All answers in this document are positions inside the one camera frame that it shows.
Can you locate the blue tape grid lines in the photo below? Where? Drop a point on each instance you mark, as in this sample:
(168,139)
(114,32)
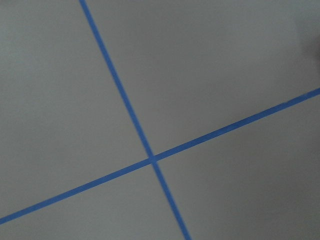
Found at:
(152,159)

